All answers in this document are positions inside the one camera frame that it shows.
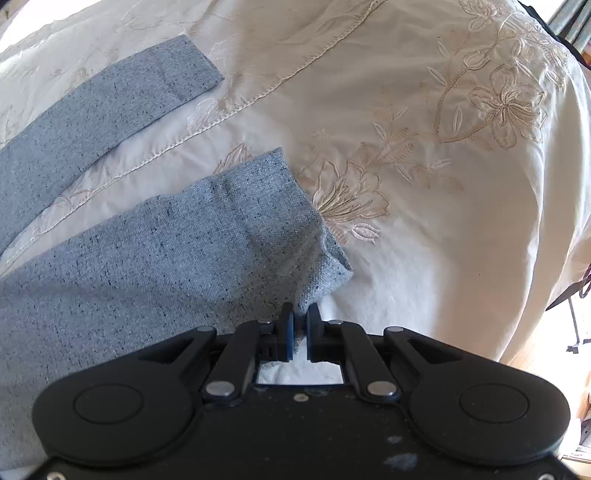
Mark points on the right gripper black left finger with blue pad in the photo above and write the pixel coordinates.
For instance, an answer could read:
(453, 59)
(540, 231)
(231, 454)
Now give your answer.
(238, 356)

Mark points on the grey-blue speckled pants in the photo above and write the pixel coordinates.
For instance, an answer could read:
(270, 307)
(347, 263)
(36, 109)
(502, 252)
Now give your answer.
(227, 249)

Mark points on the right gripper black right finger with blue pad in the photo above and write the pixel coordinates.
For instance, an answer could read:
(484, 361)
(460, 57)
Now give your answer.
(347, 345)

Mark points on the cream embroidered bedspread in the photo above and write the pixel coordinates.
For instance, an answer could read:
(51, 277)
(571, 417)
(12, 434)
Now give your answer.
(445, 144)

